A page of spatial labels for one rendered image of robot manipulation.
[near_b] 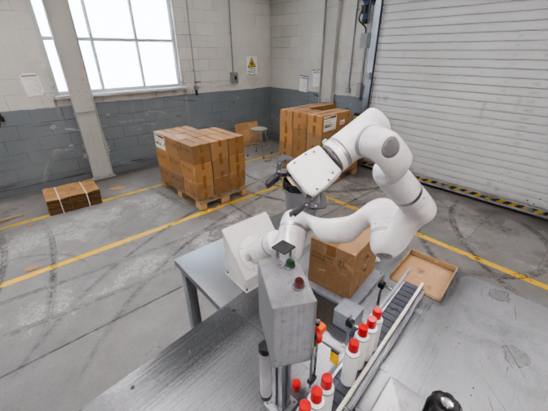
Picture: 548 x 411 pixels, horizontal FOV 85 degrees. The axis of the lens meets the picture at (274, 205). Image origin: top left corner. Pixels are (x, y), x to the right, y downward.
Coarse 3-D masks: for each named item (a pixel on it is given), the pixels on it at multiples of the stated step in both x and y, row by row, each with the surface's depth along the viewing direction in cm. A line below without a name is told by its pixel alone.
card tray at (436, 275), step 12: (408, 252) 179; (408, 264) 174; (420, 264) 174; (432, 264) 174; (444, 264) 171; (396, 276) 165; (408, 276) 165; (420, 276) 165; (432, 276) 165; (444, 276) 165; (432, 288) 157; (444, 288) 157
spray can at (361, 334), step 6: (360, 324) 105; (360, 330) 103; (366, 330) 103; (354, 336) 107; (360, 336) 104; (366, 336) 104; (360, 342) 104; (366, 342) 104; (360, 348) 106; (366, 348) 106; (360, 354) 107; (360, 360) 109; (360, 366) 110
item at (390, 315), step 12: (408, 288) 150; (396, 300) 143; (408, 300) 143; (384, 312) 136; (396, 312) 136; (384, 324) 130; (384, 336) 125; (360, 372) 111; (336, 384) 107; (336, 396) 103; (336, 408) 100
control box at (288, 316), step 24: (264, 264) 73; (264, 288) 67; (288, 288) 66; (264, 312) 72; (288, 312) 62; (312, 312) 63; (264, 336) 76; (288, 336) 65; (312, 336) 68; (288, 360) 69
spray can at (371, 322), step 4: (368, 316) 108; (372, 316) 108; (368, 320) 107; (372, 320) 106; (376, 320) 106; (368, 324) 108; (372, 324) 106; (372, 328) 107; (376, 328) 108; (368, 332) 108; (372, 332) 107; (376, 332) 108; (372, 336) 108; (372, 340) 109; (368, 344) 110; (372, 344) 110; (368, 348) 111; (372, 348) 111; (368, 352) 112; (372, 352) 113; (368, 356) 113; (368, 360) 114
